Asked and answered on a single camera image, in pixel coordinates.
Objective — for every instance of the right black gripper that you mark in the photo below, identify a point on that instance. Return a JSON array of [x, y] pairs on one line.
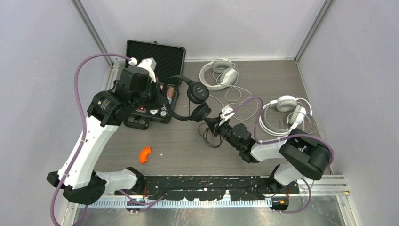
[[214, 122]]

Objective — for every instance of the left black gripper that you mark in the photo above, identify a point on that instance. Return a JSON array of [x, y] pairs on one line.
[[160, 101]]

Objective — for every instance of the black wired headphones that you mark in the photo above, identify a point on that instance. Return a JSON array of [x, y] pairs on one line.
[[198, 94]]

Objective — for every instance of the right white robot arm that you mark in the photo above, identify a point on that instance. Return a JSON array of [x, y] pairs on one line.
[[306, 155]]

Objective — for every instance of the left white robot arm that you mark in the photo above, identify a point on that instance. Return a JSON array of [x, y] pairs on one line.
[[136, 88]]

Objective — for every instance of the white grey headphones at right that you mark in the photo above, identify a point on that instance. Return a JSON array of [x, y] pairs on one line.
[[297, 110]]

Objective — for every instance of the white headphones at back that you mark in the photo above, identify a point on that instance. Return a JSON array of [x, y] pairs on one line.
[[226, 76]]

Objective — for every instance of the black poker chip case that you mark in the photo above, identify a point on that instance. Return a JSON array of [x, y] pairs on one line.
[[169, 62]]

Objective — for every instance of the orange curved plastic piece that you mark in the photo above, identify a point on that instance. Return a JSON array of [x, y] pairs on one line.
[[143, 156]]

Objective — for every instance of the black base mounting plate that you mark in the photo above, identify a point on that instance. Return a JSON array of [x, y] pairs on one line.
[[208, 188]]

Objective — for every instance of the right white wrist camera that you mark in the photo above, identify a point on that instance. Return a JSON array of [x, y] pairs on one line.
[[226, 113]]

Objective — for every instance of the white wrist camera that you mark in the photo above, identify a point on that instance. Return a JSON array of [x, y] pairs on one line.
[[226, 113], [149, 64]]

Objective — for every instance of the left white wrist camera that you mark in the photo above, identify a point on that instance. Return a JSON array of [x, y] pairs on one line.
[[149, 64]]

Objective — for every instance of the aluminium slotted rail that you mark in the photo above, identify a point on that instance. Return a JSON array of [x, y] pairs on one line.
[[196, 203]]

